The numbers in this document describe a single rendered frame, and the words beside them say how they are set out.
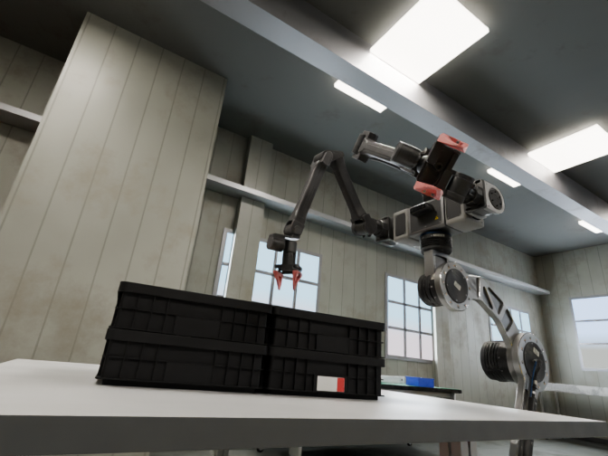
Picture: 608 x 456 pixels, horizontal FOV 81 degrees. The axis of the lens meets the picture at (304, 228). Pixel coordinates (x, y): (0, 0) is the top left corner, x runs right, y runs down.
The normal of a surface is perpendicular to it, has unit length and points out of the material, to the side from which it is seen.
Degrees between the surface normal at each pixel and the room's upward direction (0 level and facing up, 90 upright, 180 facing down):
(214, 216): 90
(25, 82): 90
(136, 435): 90
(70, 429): 90
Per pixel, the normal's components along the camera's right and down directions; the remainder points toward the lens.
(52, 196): 0.54, -0.26
